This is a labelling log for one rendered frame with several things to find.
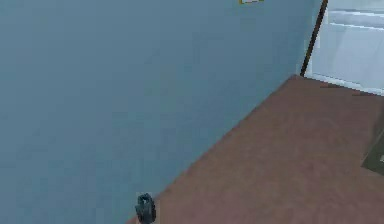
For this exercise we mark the white room door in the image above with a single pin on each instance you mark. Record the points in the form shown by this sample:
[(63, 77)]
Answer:
[(350, 46)]

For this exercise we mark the dark green floor cloth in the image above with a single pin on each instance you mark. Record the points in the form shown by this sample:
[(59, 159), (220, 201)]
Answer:
[(376, 156)]

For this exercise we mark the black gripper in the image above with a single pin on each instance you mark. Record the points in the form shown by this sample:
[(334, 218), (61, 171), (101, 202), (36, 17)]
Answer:
[(145, 209)]

